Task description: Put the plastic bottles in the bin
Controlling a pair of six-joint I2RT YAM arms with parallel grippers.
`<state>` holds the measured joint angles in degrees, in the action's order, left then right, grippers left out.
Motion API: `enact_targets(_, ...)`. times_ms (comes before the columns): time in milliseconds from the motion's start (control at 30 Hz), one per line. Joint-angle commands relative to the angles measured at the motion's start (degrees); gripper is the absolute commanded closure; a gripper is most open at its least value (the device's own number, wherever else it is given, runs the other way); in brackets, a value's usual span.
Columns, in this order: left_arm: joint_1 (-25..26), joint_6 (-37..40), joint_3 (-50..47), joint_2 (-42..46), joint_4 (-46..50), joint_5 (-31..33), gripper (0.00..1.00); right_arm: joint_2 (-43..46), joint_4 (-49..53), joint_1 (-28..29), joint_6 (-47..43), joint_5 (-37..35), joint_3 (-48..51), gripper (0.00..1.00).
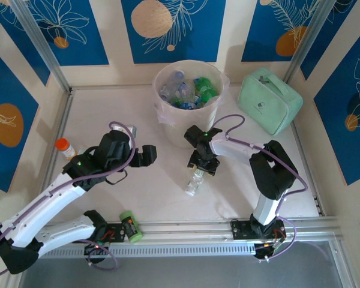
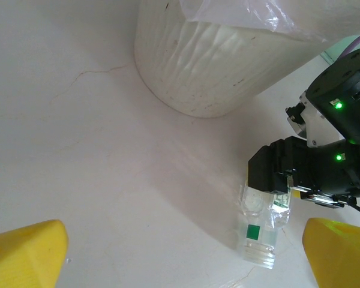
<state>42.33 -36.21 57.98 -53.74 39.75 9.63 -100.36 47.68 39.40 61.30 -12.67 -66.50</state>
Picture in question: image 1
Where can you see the small clear bottle green label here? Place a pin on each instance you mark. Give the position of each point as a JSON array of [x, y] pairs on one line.
[[193, 186]]

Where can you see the blue label bottle white cap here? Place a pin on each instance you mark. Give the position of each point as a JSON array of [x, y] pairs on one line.
[[186, 105]]

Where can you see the grey steel panel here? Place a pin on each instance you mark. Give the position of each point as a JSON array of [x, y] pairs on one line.
[[183, 273]]

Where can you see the aluminium table edge rail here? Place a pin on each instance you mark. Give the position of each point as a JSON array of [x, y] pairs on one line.
[[183, 229]]

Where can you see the orange capped pill bottle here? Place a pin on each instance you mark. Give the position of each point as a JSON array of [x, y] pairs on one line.
[[66, 150]]

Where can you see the aluminium side rail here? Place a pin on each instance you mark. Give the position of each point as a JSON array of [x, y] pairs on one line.
[[64, 120], [317, 204]]

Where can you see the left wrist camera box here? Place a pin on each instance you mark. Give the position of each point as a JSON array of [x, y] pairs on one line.
[[132, 129]]

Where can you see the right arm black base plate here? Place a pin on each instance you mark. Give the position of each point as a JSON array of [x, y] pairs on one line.
[[239, 231]]

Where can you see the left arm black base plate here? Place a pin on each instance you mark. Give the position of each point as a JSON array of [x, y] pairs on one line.
[[117, 229]]

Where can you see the light green cylinder can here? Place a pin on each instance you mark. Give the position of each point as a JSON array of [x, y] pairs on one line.
[[131, 226]]

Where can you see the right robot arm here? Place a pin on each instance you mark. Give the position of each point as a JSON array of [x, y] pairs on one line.
[[270, 174]]

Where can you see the clear crushed plastic bottle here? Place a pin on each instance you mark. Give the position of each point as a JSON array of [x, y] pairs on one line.
[[171, 87]]

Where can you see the mint green zip case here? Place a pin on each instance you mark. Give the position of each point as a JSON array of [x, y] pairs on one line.
[[270, 99]]

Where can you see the small clear plastic packet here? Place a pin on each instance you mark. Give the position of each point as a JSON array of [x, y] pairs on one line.
[[82, 150]]

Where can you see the black base connector block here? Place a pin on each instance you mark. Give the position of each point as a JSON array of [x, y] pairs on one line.
[[262, 253], [96, 252]]

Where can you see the white plastic bin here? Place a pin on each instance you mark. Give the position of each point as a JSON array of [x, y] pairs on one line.
[[174, 132]]

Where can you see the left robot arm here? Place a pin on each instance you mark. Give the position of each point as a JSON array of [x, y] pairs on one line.
[[48, 201]]

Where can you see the aluminium frame post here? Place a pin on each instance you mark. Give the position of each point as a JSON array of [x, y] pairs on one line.
[[306, 39], [39, 39]]

